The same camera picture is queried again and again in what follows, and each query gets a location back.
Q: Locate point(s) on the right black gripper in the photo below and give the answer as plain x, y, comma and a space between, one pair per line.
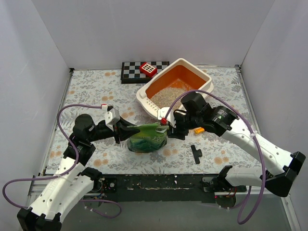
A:
177, 130

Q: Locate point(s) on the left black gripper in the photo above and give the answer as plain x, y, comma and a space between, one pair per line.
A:
117, 131

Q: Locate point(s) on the yellow plastic scoop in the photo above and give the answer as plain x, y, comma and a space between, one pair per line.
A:
199, 130

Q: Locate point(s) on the green litter bag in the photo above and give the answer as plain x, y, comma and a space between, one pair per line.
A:
151, 137

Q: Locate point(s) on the black bag clip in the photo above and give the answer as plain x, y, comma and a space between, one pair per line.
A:
196, 154

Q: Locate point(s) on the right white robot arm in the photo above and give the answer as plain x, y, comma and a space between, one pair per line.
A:
279, 168

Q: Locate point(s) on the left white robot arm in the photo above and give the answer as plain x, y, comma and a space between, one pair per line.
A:
73, 179

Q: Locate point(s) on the cat litter pile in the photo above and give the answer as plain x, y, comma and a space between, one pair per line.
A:
166, 96

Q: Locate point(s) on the white orange litter box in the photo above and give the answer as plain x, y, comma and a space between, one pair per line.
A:
178, 77

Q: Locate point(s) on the floral tablecloth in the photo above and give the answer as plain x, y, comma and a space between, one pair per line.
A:
90, 88

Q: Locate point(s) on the black white checkerboard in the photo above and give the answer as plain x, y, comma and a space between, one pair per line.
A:
131, 74

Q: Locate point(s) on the red white grid block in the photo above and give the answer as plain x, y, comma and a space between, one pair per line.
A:
148, 69

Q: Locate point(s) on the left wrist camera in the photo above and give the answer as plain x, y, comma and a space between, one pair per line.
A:
111, 118

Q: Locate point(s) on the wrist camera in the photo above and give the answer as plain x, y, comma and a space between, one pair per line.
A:
161, 113
111, 118

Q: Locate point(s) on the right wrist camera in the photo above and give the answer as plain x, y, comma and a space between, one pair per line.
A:
161, 113

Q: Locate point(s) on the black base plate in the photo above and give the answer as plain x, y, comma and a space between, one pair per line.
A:
160, 187

